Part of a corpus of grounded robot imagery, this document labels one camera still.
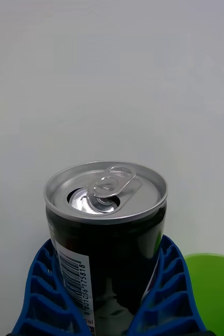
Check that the black drink can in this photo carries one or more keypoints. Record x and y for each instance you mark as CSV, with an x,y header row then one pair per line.
x,y
109,236

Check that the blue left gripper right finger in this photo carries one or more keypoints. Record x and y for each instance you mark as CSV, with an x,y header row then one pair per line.
x,y
169,302

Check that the green plastic bin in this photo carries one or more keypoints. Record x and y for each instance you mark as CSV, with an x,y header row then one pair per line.
x,y
216,288

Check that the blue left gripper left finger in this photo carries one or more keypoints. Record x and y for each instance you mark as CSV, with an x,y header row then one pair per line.
x,y
43,302

